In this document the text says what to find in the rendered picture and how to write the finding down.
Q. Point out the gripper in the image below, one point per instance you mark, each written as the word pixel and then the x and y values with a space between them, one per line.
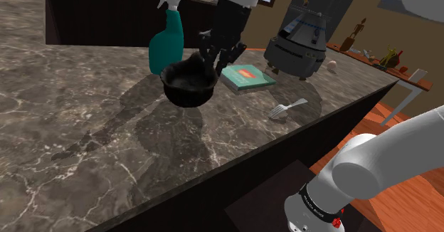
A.
pixel 229 19

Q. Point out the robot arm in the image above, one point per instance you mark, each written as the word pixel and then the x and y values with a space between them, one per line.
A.
pixel 381 158

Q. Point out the teal book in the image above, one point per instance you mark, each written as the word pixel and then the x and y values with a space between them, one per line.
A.
pixel 248 77

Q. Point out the black bowl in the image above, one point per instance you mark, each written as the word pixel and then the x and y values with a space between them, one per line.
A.
pixel 187 89

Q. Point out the teal spray bottle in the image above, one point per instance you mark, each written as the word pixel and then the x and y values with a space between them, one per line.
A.
pixel 166 47

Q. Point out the grey cone-shaped appliance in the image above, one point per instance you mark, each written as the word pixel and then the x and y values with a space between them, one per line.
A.
pixel 295 51

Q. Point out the silver fork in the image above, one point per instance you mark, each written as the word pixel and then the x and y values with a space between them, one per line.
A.
pixel 279 110

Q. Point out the pale egg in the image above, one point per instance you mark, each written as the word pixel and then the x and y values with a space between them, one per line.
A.
pixel 332 65

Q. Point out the dark kitchen counter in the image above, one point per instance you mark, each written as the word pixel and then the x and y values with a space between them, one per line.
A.
pixel 104 16

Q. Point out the dark refrigerator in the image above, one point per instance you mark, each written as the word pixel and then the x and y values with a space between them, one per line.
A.
pixel 336 2

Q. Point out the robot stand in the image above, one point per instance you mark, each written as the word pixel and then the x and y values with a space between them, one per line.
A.
pixel 263 203

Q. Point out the wooden shelf with figures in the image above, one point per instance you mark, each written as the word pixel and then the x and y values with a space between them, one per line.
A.
pixel 409 73

